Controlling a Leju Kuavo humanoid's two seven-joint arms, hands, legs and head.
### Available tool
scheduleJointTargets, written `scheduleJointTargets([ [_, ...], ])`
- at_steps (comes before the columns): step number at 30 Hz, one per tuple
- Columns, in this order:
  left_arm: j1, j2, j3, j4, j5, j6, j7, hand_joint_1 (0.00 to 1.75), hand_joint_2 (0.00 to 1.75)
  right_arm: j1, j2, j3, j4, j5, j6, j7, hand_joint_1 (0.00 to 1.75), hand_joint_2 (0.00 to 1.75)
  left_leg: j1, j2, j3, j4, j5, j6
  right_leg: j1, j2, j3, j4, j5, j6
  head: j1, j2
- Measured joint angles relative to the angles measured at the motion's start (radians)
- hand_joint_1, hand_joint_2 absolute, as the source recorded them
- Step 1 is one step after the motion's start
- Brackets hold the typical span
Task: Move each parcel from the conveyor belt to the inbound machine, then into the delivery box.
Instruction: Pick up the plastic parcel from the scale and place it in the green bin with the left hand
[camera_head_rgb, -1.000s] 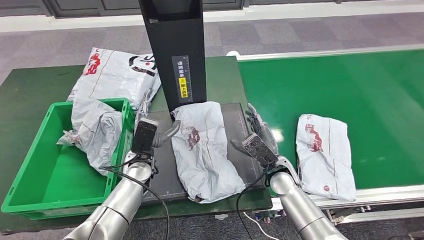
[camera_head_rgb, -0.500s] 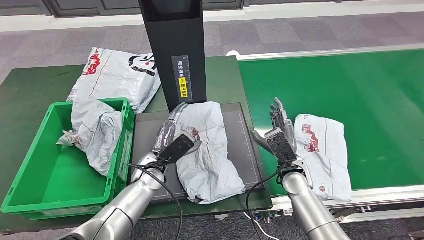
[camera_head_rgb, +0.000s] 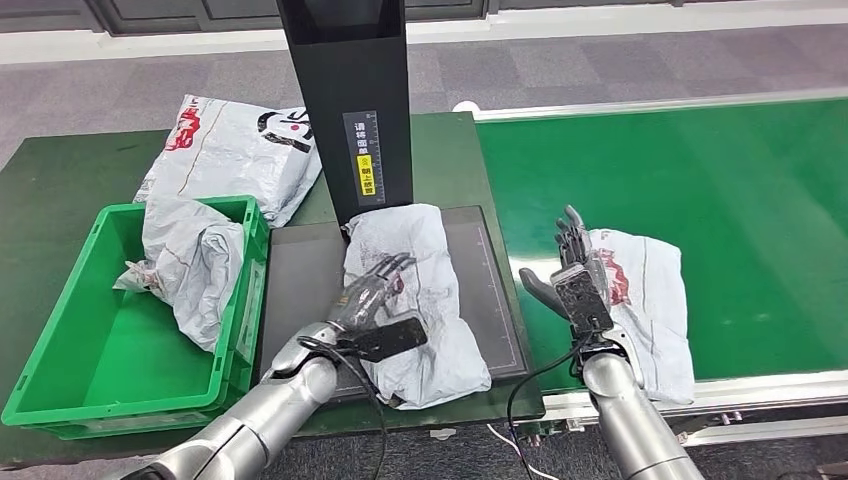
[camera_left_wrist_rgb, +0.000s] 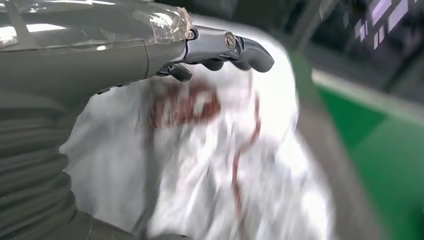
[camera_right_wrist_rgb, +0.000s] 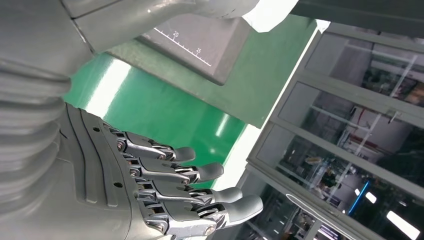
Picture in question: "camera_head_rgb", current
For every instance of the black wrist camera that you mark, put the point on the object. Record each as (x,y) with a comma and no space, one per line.
(391,339)
(583,298)

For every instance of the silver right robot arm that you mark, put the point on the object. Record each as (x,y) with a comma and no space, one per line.
(629,424)

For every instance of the small white tab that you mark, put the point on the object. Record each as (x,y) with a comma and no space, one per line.
(442,435)

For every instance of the white round cap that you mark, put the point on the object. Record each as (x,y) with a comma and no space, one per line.
(467,106)

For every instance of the large grey mailer black print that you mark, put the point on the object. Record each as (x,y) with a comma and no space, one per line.
(225,156)

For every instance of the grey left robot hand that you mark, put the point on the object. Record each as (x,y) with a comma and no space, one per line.
(361,298)

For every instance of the grey mailer parcel red print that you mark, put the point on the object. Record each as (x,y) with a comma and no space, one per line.
(656,305)
(437,331)
(192,265)

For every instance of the green plastic crate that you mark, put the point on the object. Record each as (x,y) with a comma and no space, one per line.
(119,371)

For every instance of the small green circuit board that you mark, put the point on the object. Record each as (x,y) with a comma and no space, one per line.
(536,434)

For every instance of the green conveyor belt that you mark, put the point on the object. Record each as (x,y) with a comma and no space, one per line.
(729,199)

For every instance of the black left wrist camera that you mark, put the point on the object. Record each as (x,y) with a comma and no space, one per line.
(391,339)

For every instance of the black inbound scanner machine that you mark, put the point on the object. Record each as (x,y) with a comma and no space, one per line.
(305,278)

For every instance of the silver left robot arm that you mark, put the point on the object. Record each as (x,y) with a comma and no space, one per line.
(265,417)

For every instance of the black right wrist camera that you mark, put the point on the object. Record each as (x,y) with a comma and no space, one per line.
(583,298)

